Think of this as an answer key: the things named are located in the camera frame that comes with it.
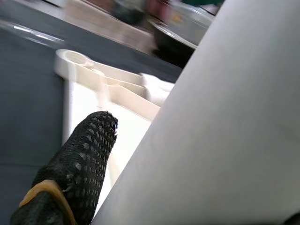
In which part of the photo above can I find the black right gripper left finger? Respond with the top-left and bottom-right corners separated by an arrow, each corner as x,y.
9,110 -> 119,225

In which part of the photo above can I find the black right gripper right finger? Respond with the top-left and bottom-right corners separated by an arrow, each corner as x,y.
284,210 -> 300,225

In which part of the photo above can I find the white plastic children table top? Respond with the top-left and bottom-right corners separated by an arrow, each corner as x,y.
54,48 -> 175,211

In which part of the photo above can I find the beige wicker basket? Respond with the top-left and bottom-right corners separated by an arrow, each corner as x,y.
63,0 -> 156,55

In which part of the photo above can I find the clear tape strip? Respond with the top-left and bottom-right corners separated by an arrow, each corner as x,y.
0,20 -> 64,45

